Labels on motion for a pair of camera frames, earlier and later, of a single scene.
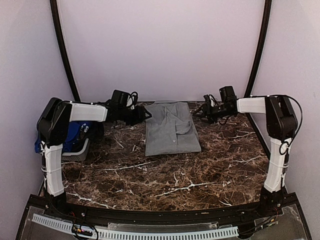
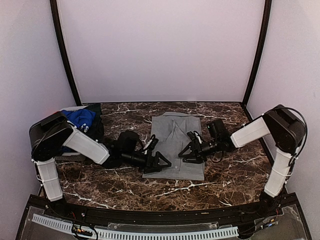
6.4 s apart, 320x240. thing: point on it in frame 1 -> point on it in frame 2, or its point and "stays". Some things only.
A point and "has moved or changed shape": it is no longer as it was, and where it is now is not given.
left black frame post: (53, 4) stays
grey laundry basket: (80, 155) stays
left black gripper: (140, 116) -> (153, 164)
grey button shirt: (170, 128) has moved or changed shape
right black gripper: (208, 113) -> (196, 152)
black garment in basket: (96, 131) stays
